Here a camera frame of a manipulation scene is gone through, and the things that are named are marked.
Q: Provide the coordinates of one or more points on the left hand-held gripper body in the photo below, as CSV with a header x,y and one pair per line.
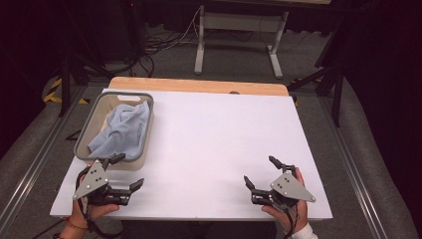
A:
x,y
94,179

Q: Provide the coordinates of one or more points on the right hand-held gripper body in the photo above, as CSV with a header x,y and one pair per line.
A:
x,y
288,187

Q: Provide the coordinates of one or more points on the light blue tank top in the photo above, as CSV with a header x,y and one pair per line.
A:
x,y
122,132

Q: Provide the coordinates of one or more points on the grey plastic bin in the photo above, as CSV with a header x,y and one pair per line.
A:
x,y
96,116

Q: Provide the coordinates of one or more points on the person's right hand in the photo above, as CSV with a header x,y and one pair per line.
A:
x,y
297,217

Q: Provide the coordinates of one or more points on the person's left hand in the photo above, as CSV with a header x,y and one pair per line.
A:
x,y
79,212

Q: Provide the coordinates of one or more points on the person's dark trousers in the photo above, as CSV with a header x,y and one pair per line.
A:
x,y
199,232

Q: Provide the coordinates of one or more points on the black metal stand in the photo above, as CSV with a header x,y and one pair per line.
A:
x,y
64,86
337,99

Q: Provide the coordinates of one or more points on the yellow black hazard tape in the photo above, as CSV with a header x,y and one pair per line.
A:
x,y
49,96

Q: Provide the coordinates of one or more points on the aluminium floor rail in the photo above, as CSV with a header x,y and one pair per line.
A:
x,y
33,166
351,172

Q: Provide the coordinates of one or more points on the grey metal desk frame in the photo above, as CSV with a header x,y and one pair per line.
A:
x,y
242,21

